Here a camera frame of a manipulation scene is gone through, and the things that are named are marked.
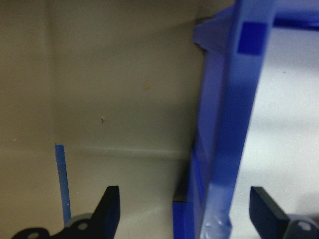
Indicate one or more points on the blue plastic battery bin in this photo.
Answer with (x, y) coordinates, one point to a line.
(224, 124)

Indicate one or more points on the white foam bin liner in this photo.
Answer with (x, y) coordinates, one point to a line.
(286, 124)

